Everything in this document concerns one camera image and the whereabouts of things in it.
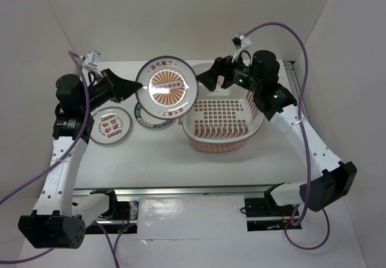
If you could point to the plate with green rim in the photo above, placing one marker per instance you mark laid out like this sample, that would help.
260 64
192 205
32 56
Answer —
148 121

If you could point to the plate with orange sunburst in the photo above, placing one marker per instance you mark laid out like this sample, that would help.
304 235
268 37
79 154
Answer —
169 87

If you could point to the aluminium front rail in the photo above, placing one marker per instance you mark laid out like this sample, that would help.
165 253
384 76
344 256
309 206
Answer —
126 194

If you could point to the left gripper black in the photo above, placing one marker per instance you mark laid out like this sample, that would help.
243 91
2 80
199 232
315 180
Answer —
119 88

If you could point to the aluminium side rail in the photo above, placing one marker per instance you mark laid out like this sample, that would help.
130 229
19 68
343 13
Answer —
289 79

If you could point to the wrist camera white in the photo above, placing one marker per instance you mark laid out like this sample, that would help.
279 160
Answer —
92 59
241 43

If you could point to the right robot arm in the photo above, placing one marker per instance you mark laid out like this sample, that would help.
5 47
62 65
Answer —
328 177

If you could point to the white cover panel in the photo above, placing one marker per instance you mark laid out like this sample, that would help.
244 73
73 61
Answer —
191 218

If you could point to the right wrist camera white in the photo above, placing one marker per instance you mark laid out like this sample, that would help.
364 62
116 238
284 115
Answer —
241 43

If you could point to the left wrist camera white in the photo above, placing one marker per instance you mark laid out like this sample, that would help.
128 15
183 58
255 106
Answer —
92 59

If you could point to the white pink dish rack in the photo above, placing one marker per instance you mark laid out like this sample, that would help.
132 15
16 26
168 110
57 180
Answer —
221 121

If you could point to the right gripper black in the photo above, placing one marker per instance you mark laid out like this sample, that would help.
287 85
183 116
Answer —
221 66

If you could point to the plate with red characters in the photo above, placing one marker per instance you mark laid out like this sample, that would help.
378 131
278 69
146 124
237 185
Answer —
111 125

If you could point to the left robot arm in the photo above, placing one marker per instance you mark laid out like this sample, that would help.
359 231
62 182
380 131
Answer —
56 222

